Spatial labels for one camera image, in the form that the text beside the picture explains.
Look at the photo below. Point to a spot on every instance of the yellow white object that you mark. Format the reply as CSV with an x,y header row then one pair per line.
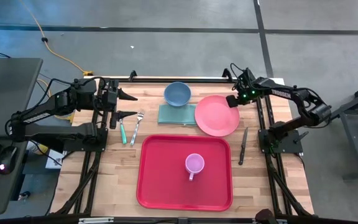
x,y
42,150

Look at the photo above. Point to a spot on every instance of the black table clamp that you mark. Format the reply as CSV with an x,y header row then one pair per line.
x,y
227,74
132,76

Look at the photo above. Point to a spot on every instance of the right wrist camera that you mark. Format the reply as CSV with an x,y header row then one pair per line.
x,y
246,76

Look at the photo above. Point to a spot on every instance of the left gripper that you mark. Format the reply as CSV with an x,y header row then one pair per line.
x,y
109,101

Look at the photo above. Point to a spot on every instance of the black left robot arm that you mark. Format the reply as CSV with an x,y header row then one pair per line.
x,y
57,130

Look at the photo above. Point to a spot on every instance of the teal cloth napkin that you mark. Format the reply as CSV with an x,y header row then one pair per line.
x,y
176,115

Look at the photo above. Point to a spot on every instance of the black caster wheel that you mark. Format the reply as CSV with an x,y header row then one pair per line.
x,y
25,195

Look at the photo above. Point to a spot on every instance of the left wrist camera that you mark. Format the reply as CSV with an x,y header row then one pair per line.
x,y
112,85

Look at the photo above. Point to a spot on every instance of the pink plate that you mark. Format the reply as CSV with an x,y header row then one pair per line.
x,y
216,118

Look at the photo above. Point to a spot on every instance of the black aluminium table frame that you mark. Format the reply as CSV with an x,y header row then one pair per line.
x,y
197,80

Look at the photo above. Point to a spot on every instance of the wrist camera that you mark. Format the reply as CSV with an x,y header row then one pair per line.
x,y
112,85
246,76

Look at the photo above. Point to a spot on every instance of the lilac mug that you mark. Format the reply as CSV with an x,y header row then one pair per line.
x,y
194,163

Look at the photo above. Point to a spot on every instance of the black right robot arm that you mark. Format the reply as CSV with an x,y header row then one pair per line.
x,y
280,93

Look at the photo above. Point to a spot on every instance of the red plastic tray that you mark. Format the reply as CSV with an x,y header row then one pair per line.
x,y
160,174

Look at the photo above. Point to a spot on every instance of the black computer mouse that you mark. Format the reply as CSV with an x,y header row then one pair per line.
x,y
7,158

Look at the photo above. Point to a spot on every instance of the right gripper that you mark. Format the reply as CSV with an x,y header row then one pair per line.
x,y
247,90

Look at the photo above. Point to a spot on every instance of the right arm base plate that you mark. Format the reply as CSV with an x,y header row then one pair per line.
x,y
291,146

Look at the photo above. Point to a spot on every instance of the grey desk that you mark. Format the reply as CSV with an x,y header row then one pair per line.
x,y
8,96

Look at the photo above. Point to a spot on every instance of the blue bowl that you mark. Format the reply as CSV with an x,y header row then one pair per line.
x,y
177,93

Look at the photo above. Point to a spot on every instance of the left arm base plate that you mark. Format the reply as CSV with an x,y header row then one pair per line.
x,y
73,145

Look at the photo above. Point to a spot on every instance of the white box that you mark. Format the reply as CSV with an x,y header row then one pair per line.
x,y
54,161

